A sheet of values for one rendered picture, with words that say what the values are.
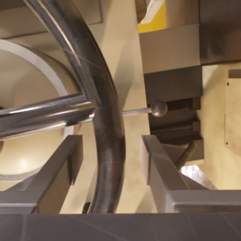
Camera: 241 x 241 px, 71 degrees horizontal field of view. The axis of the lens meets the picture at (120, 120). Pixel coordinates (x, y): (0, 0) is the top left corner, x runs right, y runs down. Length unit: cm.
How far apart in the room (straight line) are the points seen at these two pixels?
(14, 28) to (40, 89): 17
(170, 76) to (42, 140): 88
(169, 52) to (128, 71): 72
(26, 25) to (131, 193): 43
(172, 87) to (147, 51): 25
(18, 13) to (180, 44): 85
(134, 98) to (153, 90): 68
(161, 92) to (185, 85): 14
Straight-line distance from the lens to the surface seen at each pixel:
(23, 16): 40
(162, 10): 298
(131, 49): 36
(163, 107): 33
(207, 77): 108
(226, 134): 94
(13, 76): 28
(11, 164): 32
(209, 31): 103
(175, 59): 107
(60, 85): 27
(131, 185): 44
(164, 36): 106
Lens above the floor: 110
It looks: 1 degrees up
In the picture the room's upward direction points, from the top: 99 degrees counter-clockwise
